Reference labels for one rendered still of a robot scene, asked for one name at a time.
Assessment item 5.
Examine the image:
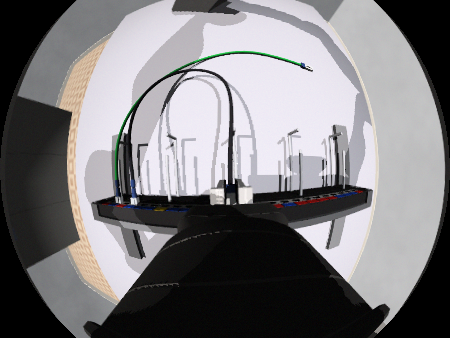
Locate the green patch cord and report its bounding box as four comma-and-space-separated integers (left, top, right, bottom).
115, 51, 301, 188

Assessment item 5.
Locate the dark grey rack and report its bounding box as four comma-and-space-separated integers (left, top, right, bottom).
91, 124, 373, 259

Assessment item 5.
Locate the white cable plug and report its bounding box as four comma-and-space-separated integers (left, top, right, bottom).
300, 62, 313, 72
226, 184, 236, 205

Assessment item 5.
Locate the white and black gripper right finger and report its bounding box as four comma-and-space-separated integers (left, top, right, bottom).
235, 179, 253, 204

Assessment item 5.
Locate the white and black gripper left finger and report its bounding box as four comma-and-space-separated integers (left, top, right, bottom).
210, 180, 227, 205

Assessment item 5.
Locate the black cable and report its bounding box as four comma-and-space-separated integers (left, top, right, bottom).
127, 69, 234, 188

